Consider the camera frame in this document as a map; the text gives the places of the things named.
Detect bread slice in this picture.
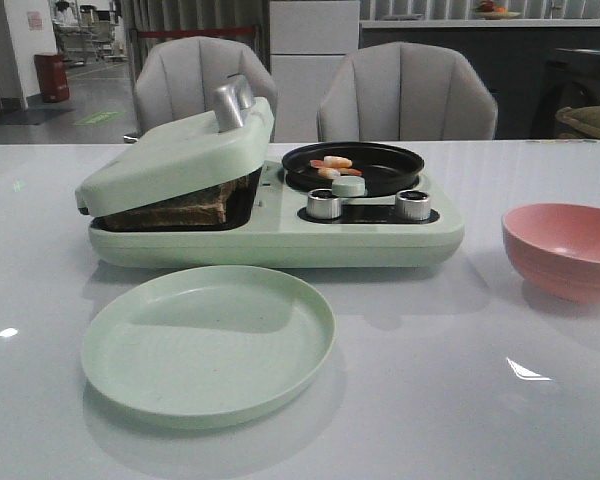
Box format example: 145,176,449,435
95,175,255,232

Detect mint green sandwich maker lid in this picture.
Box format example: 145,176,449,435
75,75,274,217

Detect pink plastic bowl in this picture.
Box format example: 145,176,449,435
502,203,600,303

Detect mint green breakfast maker base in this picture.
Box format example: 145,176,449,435
88,144,464,269

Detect shrimp pieces in pan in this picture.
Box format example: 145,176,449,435
309,155,362,180

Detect left silver control knob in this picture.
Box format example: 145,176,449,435
306,189,342,220

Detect silver control knob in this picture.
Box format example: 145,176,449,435
306,189,342,220
394,190,431,222

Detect black round frying pan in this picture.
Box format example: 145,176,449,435
282,142,425,197

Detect right silver control knob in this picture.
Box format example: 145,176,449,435
394,190,431,222

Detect mint green round plate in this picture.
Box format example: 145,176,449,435
81,266,336,429

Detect right beige upholstered chair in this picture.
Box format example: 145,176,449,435
316,42,498,142

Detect beige upholstered chair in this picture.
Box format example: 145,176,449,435
316,42,498,142
134,36,278,135

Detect left beige upholstered chair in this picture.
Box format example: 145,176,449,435
134,36,278,135

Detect white cabinet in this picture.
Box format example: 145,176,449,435
269,1,360,143

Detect red barrier belt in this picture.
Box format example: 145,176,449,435
134,25,259,39

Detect fruit plate on counter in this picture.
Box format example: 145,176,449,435
473,0,521,20

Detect red trash bin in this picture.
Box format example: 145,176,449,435
34,53,70,103

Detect beige cushion at right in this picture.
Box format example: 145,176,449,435
555,106,600,140

